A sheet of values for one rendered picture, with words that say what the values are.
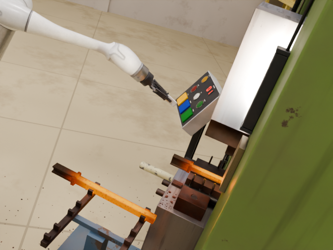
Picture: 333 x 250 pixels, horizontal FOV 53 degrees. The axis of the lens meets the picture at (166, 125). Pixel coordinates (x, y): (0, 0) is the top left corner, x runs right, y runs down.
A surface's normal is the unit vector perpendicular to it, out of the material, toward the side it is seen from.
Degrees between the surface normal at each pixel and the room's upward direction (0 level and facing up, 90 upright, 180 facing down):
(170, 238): 90
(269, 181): 90
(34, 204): 0
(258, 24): 90
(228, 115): 90
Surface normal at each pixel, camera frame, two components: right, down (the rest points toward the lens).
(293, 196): -0.32, 0.39
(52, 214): 0.28, -0.84
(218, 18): 0.09, 0.51
